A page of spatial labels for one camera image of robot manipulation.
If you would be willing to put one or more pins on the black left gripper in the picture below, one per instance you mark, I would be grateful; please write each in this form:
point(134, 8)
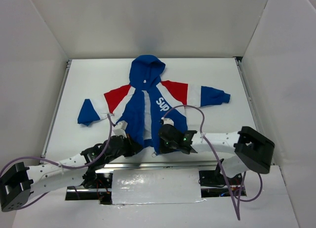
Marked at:
point(132, 144)

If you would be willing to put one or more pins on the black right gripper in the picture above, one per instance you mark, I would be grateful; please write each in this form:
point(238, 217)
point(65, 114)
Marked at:
point(164, 135)

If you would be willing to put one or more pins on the blue red white hooded jacket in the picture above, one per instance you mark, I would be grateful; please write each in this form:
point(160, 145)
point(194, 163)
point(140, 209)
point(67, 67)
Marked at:
point(146, 99)

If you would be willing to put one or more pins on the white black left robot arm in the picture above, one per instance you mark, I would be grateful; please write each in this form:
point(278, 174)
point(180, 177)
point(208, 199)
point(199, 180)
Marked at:
point(21, 183)

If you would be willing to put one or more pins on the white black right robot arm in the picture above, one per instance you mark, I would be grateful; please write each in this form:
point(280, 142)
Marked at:
point(249, 149)

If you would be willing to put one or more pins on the white foil-edged panel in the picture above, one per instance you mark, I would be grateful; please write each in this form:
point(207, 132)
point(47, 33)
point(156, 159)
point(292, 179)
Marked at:
point(158, 186)

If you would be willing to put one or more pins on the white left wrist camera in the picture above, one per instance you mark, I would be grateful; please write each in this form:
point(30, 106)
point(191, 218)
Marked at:
point(120, 127)

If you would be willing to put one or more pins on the aluminium table frame rail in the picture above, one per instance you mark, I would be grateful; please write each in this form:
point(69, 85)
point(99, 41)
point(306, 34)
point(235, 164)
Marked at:
point(90, 77)

